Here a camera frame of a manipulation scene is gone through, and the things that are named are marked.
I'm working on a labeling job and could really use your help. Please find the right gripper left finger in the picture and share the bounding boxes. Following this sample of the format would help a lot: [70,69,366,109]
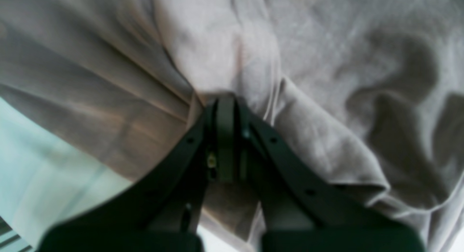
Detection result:
[38,96,236,252]

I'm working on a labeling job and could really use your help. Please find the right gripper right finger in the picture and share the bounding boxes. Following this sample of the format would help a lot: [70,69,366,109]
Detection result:
[236,100,425,252]

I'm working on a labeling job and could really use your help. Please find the mauve t-shirt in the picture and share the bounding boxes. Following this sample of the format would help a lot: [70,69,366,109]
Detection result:
[1,0,463,252]

